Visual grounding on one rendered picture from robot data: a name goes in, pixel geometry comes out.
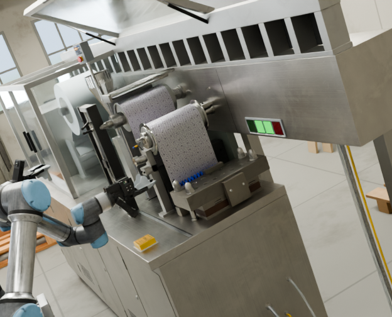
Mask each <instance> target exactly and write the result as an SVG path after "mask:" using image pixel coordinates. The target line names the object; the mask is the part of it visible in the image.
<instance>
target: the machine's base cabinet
mask: <svg viewBox="0 0 392 317"><path fill-rule="evenodd" d="M44 213H45V214H47V215H49V216H51V217H53V218H56V219H58V220H60V221H62V222H64V223H66V224H68V225H70V226H72V227H76V226H82V225H77V224H76V223H75V221H74V219H73V218H72V215H71V214H70V213H69V212H68V211H66V210H64V209H63V208H62V207H60V206H59V205H58V204H56V203H54V202H53V201H52V200H51V204H50V207H49V208H48V209H47V210H46V211H44ZM60 248H61V251H62V253H63V254H64V256H65V258H66V260H67V263H68V265H69V266H70V267H71V268H72V269H73V270H74V271H75V272H76V273H77V274H78V275H79V276H80V277H81V278H82V279H83V280H84V281H85V282H86V284H87V285H88V286H89V287H90V288H91V289H92V290H93V291H94V292H95V293H96V294H97V295H98V296H99V297H100V298H101V299H102V300H103V301H104V302H105V303H106V304H107V305H108V306H109V307H110V308H111V309H112V310H113V311H114V312H115V313H116V314H117V315H118V317H276V316H275V315H274V314H273V313H272V312H271V311H270V310H267V309H266V308H265V304H266V303H271V304H272V307H273V308H274V309H275V310H276V312H277V313H278V314H279V315H280V316H281V317H289V316H286V315H285V311H289V312H290V315H291V316H292V317H313V315H312V313H311V312H310V310H309V308H308V306H307V304H306V302H305V301H304V300H303V298H302V296H301V295H300V293H299V292H298V291H297V289H296V288H295V286H294V285H293V284H292V283H291V282H288V281H286V280H285V277H286V276H287V275H288V276H290V277H291V279H292V281H293V282H294V283H295V284H296V285H297V286H298V288H299V289H300V290H301V292H302V293H303V295H304V296H305V298H306V299H307V301H308V303H309V305H310V306H311V308H312V309H313V312H314V313H315V315H316V317H328V316H327V312H326V310H325V306H324V303H323V301H322V297H321V295H320V291H319V288H318V285H317V282H316V279H315V276H314V273H313V270H312V266H311V264H310V261H309V258H308V255H307V251H306V249H305V246H304V243H303V240H302V236H301V234H300V230H299V228H298V225H297V221H296V219H295V215H294V213H293V210H292V207H291V204H290V200H289V198H288V195H287V194H285V195H283V196H282V197H279V198H278V199H276V200H274V201H273V202H271V203H269V204H267V205H266V206H264V207H262V208H261V209H259V210H257V211H255V212H254V213H252V214H250V215H249V216H247V217H245V218H243V219H242V220H240V221H238V222H237V223H234V224H233V225H231V226H230V227H228V228H226V229H225V230H222V231H221V232H219V233H217V234H216V235H214V236H212V237H210V238H209V239H207V240H205V241H204V242H202V243H200V244H198V245H196V246H195V247H193V248H191V249H190V250H188V251H186V252H184V253H183V254H181V255H179V256H177V257H175V258H174V259H172V260H171V261H169V262H167V263H165V264H163V265H162V266H160V267H158V268H157V269H155V270H153V271H151V270H149V269H148V268H147V267H145V266H144V265H143V264H141V263H139V262H138V261H137V260H135V259H134V258H132V257H131V256H130V255H128V254H127V253H126V252H124V251H122V250H121V249H120V248H118V247H117V246H115V245H114V244H113V243H111V242H110V241H108V243H107V244H106V245H104V246H103V247H101V248H92V246H91V245H90V243H87V244H81V245H74V246H71V247H60Z"/></svg>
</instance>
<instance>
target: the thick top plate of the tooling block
mask: <svg viewBox="0 0 392 317"><path fill-rule="evenodd" d="M245 155H246V156H245V157H244V158H238V157H236V158H234V159H232V160H230V161H228V162H227V163H225V164H224V166H223V167H221V168H219V169H217V170H215V171H213V172H211V173H209V174H207V175H201V176H200V177H198V178H196V179H194V180H192V181H190V182H189V183H191V185H192V186H193V189H194V190H195V192H194V193H192V194H189V195H187V192H186V190H185V185H183V186H182V188H183V189H182V190H181V191H179V192H175V191H174V190H173V191H172V192H170V195H171V198H172V199H173V202H174V205H175V206H178V207H181V208H183V209H186V210H188V211H191V212H192V211H194V210H195V209H197V208H199V207H201V206H203V205H205V204H207V203H208V202H210V201H212V200H214V199H215V198H217V197H219V196H221V195H223V194H225V191H224V188H223V186H222V183H221V182H223V181H225V180H227V179H228V178H230V177H232V176H234V175H236V174H238V173H240V172H243V173H244V176H245V178H246V181H248V180H250V179H252V178H254V177H256V176H257V175H260V174H261V173H263V172H265V171H267V170H268V169H270V166H269V163H268V160H267V158H266V156H265V155H258V154H256V155H257V157H258V158H257V159H256V160H252V161H250V160H249V159H250V158H249V153H245Z"/></svg>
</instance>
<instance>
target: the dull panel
mask: <svg viewBox="0 0 392 317"><path fill-rule="evenodd" d="M206 131H207V134H208V136H209V139H210V141H211V140H213V139H220V140H222V141H223V144H224V147H225V150H226V152H227V156H228V158H229V161H230V160H232V159H234V158H236V157H238V155H237V148H239V147H238V144H237V141H236V138H235V136H234V133H229V132H223V131H212V130H206Z"/></svg>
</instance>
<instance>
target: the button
mask: <svg viewBox="0 0 392 317"><path fill-rule="evenodd" d="M154 243H156V240H155V238H154V237H152V236H151V235H149V234H147V235H145V236H143V237H142V238H140V239H138V240H136V241H135V242H134V245H135V247H136V248H138V249H140V250H143V249H145V248H147V247H149V246H150V245H152V244H154Z"/></svg>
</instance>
